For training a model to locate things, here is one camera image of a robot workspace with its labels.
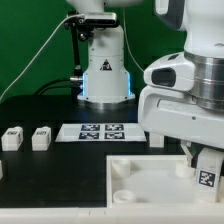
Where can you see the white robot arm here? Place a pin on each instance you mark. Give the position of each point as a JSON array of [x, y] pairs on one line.
[[106, 82]]

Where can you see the white marker sheet with tags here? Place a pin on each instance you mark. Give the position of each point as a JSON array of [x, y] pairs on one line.
[[93, 132]]

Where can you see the black camera on stand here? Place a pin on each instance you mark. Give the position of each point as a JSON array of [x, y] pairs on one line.
[[81, 27]]

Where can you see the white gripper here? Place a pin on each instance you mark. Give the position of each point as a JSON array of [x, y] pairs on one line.
[[184, 99]]

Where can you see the white part at left edge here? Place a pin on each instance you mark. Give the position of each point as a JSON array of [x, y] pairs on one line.
[[1, 170]]

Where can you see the white square tabletop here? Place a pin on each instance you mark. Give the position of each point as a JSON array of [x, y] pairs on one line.
[[149, 180]]

